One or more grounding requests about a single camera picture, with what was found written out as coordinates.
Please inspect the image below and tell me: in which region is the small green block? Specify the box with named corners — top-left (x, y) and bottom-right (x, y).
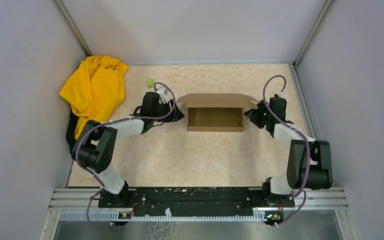
top-left (146, 77), bottom-right (154, 88)

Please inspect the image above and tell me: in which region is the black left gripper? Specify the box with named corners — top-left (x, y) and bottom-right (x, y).
top-left (152, 98), bottom-right (185, 123)

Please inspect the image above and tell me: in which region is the aluminium corner post left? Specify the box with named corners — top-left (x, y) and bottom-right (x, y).
top-left (52, 0), bottom-right (93, 57)

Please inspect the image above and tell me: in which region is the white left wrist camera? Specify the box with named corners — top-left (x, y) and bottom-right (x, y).
top-left (155, 86), bottom-right (170, 104)

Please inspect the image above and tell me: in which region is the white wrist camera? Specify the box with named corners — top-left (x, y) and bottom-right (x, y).
top-left (276, 91), bottom-right (284, 98)
top-left (155, 86), bottom-right (170, 104)

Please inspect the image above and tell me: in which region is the yellow jacket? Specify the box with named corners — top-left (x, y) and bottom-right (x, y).
top-left (58, 55), bottom-right (129, 140)

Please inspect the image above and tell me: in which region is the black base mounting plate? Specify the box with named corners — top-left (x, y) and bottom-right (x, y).
top-left (98, 186), bottom-right (295, 217)

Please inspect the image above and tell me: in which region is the black cloth under jacket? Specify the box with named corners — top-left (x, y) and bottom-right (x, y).
top-left (65, 109), bottom-right (79, 152)

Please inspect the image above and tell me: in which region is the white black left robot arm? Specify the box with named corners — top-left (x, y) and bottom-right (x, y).
top-left (71, 92), bottom-right (185, 207)

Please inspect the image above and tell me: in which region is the aluminium front frame rail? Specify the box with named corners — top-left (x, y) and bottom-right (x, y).
top-left (49, 187), bottom-right (349, 222)

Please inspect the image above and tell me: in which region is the brown cardboard box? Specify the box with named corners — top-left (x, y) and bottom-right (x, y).
top-left (176, 93), bottom-right (258, 133)

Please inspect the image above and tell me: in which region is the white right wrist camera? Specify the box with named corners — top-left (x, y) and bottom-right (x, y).
top-left (276, 91), bottom-right (284, 98)

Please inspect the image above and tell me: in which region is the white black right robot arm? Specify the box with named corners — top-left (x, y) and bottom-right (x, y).
top-left (244, 95), bottom-right (333, 206)

